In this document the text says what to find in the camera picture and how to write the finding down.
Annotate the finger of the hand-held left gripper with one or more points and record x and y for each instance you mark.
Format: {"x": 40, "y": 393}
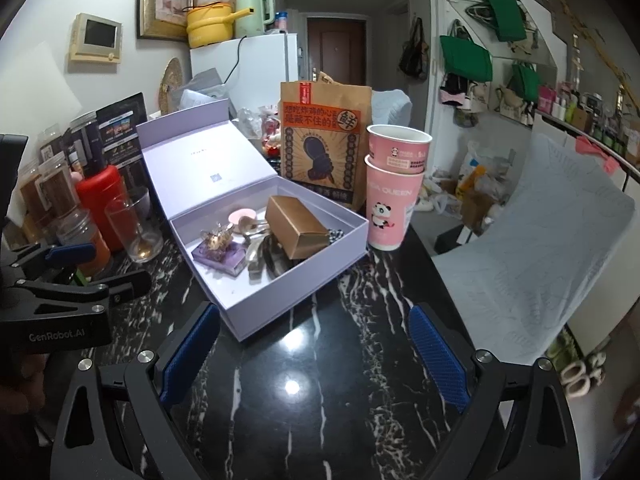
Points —
{"x": 100, "y": 287}
{"x": 70, "y": 254}

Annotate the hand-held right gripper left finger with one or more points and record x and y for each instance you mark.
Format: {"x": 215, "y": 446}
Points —
{"x": 187, "y": 355}

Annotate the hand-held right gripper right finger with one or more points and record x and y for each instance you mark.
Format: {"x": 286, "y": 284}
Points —
{"x": 437, "y": 355}

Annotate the small purple square box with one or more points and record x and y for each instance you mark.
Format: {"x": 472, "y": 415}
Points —
{"x": 220, "y": 260}

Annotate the purple gift box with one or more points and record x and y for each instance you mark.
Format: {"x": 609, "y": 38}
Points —
{"x": 280, "y": 305}

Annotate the pearl white hair claw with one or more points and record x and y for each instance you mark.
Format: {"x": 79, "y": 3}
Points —
{"x": 254, "y": 255}

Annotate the amber hair clip with bear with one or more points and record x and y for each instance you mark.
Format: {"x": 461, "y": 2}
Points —
{"x": 217, "y": 237}

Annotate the black hair claw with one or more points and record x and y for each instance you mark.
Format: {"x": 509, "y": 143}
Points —
{"x": 277, "y": 260}

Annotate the black polka dot scrunchie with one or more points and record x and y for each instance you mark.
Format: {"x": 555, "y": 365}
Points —
{"x": 336, "y": 237}

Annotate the gold box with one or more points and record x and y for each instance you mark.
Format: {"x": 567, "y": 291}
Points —
{"x": 295, "y": 230}

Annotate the person's left hand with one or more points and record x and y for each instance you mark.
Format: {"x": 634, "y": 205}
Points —
{"x": 22, "y": 382}

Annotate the clear jar with orange contents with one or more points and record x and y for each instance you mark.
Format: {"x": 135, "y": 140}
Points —
{"x": 92, "y": 250}

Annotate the red canister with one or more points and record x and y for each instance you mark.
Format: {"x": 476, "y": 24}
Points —
{"x": 102, "y": 200}

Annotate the clear jar with brown contents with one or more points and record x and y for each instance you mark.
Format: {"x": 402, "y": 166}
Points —
{"x": 32, "y": 190}
{"x": 57, "y": 190}

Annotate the clear drinking glass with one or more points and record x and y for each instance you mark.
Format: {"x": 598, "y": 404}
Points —
{"x": 132, "y": 230}

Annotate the tall dark jar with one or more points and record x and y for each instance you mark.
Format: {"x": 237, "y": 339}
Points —
{"x": 82, "y": 145}

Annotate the black printed box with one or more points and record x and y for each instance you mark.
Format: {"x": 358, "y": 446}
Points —
{"x": 120, "y": 130}

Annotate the light blue patterned cloth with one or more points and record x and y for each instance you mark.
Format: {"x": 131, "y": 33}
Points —
{"x": 530, "y": 250}

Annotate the beige slippers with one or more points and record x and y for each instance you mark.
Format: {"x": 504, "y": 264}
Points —
{"x": 580, "y": 377}

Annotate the pink panda paper cup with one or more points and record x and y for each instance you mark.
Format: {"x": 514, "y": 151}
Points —
{"x": 392, "y": 210}
{"x": 400, "y": 152}

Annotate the pile of plastic bags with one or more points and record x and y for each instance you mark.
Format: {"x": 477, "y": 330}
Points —
{"x": 475, "y": 185}

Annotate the woven fan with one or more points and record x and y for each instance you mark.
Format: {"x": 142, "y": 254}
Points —
{"x": 171, "y": 85}

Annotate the brown printed paper bag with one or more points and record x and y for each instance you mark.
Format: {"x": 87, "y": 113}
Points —
{"x": 325, "y": 150}

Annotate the light blue quilted cushion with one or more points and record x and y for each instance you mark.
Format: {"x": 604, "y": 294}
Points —
{"x": 392, "y": 107}

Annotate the pink white hanging bag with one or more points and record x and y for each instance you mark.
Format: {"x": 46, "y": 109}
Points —
{"x": 455, "y": 92}

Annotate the beige tote bag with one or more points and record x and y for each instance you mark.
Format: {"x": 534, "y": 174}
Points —
{"x": 515, "y": 102}

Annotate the yellow pot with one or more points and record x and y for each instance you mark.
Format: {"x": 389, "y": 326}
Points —
{"x": 210, "y": 27}

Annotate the white fridge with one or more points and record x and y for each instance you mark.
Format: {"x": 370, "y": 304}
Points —
{"x": 265, "y": 65}

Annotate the green tote bag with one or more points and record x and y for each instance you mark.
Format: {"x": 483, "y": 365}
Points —
{"x": 525, "y": 82}
{"x": 465, "y": 57}

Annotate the row of cosmetic bottles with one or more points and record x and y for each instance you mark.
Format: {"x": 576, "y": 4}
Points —
{"x": 595, "y": 115}

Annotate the pale green electric kettle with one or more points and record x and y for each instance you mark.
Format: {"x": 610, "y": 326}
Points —
{"x": 252, "y": 15}

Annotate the dark hanging bag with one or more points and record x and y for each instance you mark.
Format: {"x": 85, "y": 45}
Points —
{"x": 414, "y": 52}

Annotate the small pink bottle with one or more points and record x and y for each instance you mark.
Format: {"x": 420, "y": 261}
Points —
{"x": 282, "y": 21}

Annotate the brown door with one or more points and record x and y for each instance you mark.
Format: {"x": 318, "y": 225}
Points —
{"x": 335, "y": 47}

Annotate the wall intercom panel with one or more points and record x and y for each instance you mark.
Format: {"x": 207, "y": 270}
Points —
{"x": 97, "y": 37}

